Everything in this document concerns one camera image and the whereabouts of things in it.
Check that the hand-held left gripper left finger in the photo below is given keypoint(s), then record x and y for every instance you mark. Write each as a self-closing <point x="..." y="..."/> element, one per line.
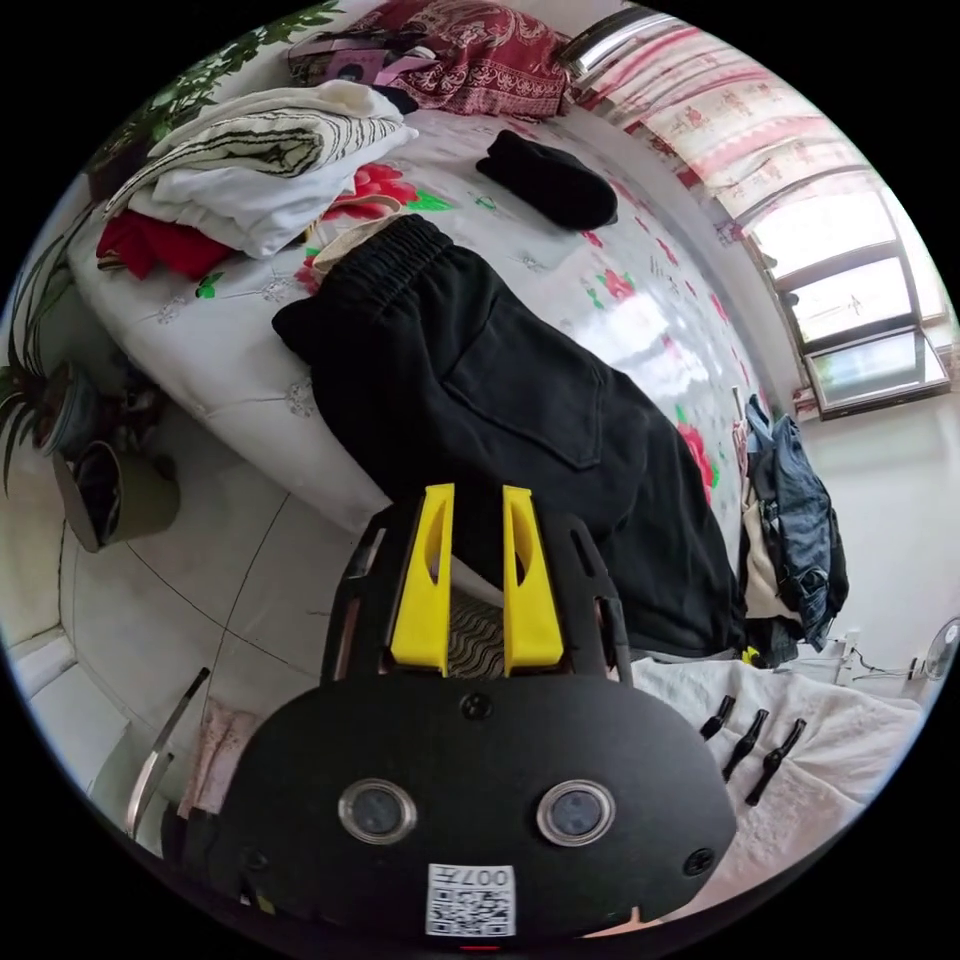
<point x="421" y="600"/>

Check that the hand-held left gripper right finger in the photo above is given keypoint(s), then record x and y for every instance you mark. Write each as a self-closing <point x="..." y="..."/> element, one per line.
<point x="531" y="607"/>

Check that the black long pants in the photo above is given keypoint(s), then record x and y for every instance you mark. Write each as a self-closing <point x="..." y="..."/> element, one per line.
<point x="495" y="390"/>

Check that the potted long-leaf plant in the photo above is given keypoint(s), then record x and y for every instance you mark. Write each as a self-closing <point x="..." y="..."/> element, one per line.
<point x="34" y="390"/>

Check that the heap of jeans and clothes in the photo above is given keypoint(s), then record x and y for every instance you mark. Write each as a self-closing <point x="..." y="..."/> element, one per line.
<point x="799" y="525"/>

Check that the round olive basket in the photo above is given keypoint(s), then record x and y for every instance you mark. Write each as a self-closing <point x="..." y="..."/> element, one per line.
<point x="142" y="499"/>

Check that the bed with floral sheet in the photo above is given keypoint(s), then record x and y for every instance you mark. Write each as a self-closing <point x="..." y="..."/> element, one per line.
<point x="225" y="337"/>

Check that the white fleece jacket with toggles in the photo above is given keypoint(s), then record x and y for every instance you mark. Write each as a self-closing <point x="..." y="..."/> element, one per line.
<point x="810" y="787"/>

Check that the white fan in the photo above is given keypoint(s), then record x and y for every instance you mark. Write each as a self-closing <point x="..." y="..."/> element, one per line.
<point x="941" y="652"/>

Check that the folded black garment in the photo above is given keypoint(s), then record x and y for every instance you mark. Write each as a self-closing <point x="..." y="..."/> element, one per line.
<point x="559" y="187"/>

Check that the window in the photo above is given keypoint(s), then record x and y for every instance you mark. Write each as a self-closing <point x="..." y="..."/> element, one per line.
<point x="847" y="300"/>

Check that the pile of clothes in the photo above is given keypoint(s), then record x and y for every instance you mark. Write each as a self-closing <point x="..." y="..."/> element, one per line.
<point x="247" y="172"/>

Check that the pink patterned curtain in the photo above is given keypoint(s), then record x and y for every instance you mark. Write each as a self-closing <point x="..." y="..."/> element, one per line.
<point x="750" y="112"/>

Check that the dark box with pink label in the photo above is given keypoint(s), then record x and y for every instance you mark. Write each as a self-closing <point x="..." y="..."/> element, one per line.
<point x="337" y="64"/>

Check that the red patterned pillow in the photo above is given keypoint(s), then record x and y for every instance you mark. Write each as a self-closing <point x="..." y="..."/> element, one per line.
<point x="487" y="60"/>

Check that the leafy green plant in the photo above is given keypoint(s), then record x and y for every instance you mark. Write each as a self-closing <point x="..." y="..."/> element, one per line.
<point x="199" y="79"/>

